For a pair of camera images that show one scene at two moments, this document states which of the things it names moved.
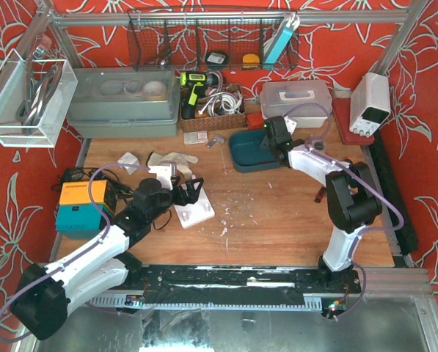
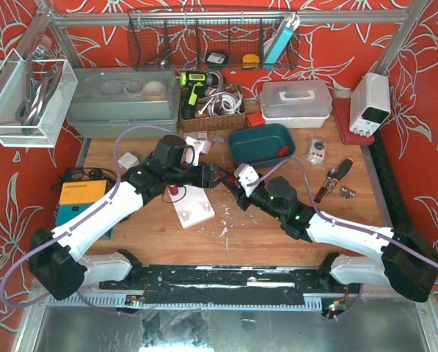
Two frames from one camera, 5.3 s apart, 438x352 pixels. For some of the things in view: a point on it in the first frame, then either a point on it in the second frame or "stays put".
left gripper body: [179, 194] -> [208, 175]
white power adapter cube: [128, 158] stays put
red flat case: [341, 108] stays put
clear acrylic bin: [26, 103] stays put
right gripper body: [272, 133] -> [241, 191]
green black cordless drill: [195, 82] stays put
